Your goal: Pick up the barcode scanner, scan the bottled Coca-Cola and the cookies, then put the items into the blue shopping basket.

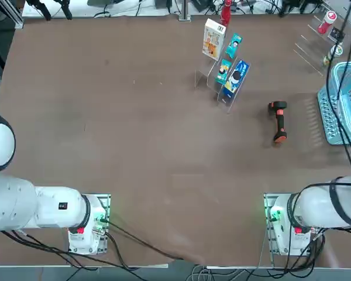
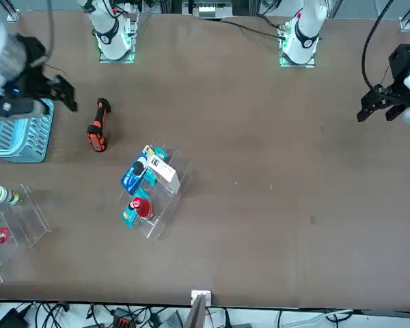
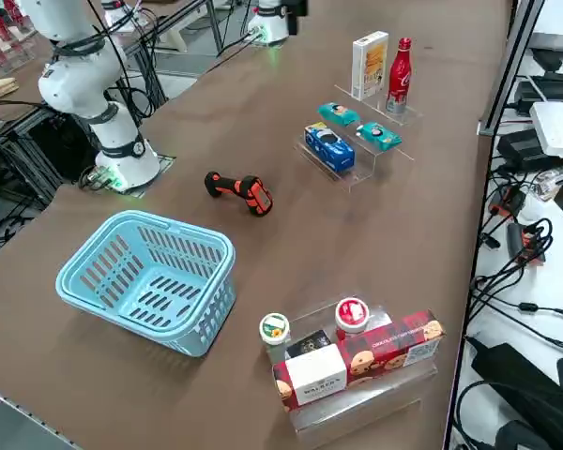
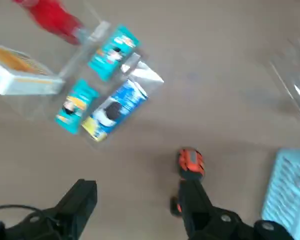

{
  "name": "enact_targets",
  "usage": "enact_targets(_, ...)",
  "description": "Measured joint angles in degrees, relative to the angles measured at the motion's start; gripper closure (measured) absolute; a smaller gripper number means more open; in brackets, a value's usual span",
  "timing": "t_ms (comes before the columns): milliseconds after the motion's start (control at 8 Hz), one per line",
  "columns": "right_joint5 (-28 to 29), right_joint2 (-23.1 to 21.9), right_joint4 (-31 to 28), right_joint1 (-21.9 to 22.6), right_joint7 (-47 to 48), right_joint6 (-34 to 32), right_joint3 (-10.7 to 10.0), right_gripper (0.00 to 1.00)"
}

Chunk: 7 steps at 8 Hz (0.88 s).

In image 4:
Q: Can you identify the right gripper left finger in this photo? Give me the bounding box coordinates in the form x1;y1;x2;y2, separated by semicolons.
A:
6;178;98;240

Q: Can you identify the red Coca-Cola bottle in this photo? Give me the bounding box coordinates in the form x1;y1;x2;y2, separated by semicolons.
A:
12;0;86;46

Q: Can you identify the orange black barcode scanner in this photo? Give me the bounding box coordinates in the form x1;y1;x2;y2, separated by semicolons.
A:
169;147;206;217

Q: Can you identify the light blue shopping basket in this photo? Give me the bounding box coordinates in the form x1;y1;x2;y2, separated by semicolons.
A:
261;147;300;240

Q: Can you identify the blue Oreo cookie box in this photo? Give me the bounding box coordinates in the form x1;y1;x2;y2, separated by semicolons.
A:
81;79;150;143

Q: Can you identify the teal snack packet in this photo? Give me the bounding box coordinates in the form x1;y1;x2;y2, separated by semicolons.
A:
54;79;100;135
87;24;141;82

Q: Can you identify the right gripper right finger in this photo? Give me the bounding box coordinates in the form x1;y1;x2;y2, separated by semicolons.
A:
178;179;295;240

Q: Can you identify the white orange cookie box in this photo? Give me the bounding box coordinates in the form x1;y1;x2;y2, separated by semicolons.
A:
0;43;66;96

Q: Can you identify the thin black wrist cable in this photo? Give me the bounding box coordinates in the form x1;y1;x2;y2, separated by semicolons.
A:
0;204;56;223

